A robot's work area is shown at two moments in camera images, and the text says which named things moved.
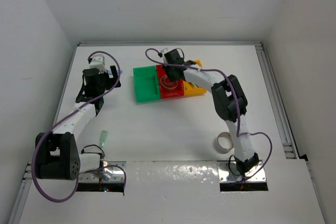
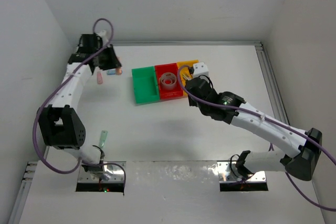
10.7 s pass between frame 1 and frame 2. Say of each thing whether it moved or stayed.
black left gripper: moved
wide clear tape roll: moved
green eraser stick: stayed
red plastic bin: stayed
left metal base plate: stayed
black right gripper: moved
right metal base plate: stayed
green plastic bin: stayed
